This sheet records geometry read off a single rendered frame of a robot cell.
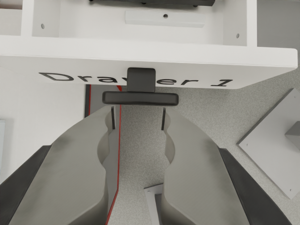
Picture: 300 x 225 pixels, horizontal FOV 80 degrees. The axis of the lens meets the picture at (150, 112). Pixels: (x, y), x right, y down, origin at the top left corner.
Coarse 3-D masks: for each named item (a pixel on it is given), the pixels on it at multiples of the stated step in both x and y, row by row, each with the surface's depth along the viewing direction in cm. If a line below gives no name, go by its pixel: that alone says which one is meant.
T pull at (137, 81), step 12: (132, 72) 17; (144, 72) 17; (132, 84) 17; (144, 84) 17; (108, 96) 17; (120, 96) 17; (132, 96) 17; (144, 96) 17; (156, 96) 17; (168, 96) 17
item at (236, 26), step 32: (32, 0) 19; (64, 0) 25; (96, 0) 25; (224, 0) 26; (256, 0) 20; (32, 32) 19; (64, 32) 25; (96, 32) 25; (128, 32) 25; (160, 32) 25; (192, 32) 26; (224, 32) 25; (256, 32) 20
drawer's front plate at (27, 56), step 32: (0, 64) 18; (32, 64) 17; (64, 64) 17; (96, 64) 17; (128, 64) 17; (160, 64) 16; (192, 64) 16; (224, 64) 16; (256, 64) 16; (288, 64) 16
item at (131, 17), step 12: (132, 12) 24; (144, 12) 24; (156, 12) 24; (168, 12) 24; (132, 24) 25; (144, 24) 25; (156, 24) 25; (168, 24) 25; (180, 24) 25; (192, 24) 25; (204, 24) 25
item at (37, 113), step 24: (0, 24) 32; (0, 72) 31; (0, 96) 31; (24, 96) 31; (48, 96) 32; (72, 96) 32; (96, 96) 45; (24, 120) 31; (48, 120) 31; (72, 120) 32; (120, 120) 96; (24, 144) 31; (48, 144) 31
